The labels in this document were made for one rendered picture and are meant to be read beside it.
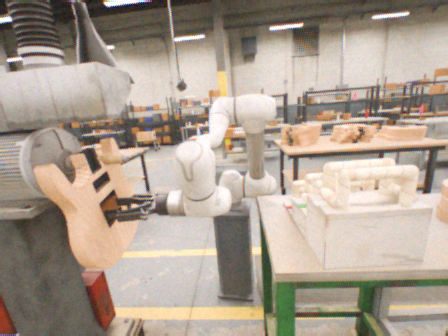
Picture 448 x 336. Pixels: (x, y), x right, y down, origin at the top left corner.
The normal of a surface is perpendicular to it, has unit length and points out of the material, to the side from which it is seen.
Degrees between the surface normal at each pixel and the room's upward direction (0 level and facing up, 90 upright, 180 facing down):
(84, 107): 90
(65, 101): 90
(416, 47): 90
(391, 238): 90
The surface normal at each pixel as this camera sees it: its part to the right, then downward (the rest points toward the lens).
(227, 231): -0.20, 0.28
